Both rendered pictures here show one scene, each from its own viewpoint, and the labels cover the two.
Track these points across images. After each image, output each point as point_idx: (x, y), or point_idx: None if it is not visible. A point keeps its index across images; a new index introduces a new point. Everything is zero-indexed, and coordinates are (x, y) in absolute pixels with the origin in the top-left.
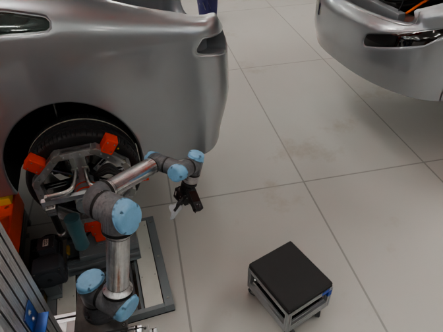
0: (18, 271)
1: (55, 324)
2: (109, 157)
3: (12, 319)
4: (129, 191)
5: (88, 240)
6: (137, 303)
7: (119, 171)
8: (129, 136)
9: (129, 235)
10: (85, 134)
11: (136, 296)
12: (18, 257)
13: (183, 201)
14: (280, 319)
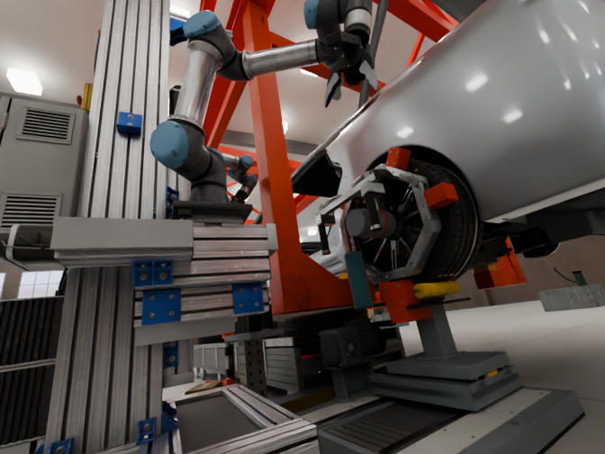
0: (153, 97)
1: (158, 179)
2: (394, 170)
3: (109, 95)
4: (423, 223)
5: (367, 298)
6: (176, 138)
7: (391, 174)
8: (456, 176)
9: (193, 40)
10: (384, 163)
11: (176, 123)
12: (164, 95)
13: (338, 62)
14: None
